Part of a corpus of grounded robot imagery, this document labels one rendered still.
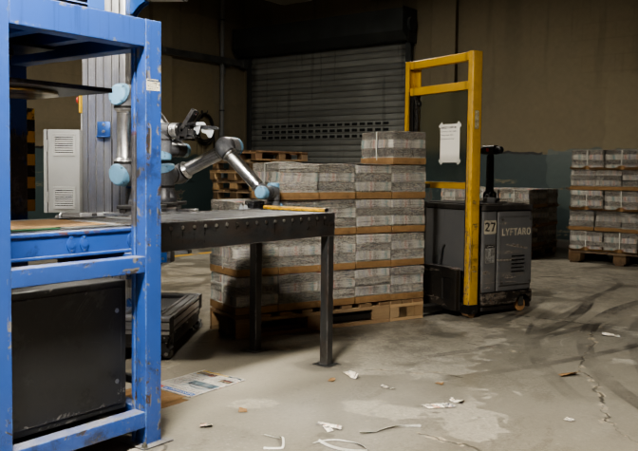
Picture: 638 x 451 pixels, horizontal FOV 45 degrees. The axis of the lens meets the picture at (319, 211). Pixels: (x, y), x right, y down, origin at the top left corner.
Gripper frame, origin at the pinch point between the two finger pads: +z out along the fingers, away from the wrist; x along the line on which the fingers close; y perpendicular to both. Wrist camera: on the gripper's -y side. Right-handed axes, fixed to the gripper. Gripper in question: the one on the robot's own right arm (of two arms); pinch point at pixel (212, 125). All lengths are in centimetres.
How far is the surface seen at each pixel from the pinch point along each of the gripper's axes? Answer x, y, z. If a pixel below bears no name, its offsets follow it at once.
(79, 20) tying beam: 129, -9, 40
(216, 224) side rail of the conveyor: 35, 51, 34
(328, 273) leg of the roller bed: -50, 69, 46
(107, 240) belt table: 94, 62, 28
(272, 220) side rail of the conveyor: -2, 46, 39
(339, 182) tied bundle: -134, 12, 5
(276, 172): -94, 11, -18
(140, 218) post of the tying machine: 92, 53, 41
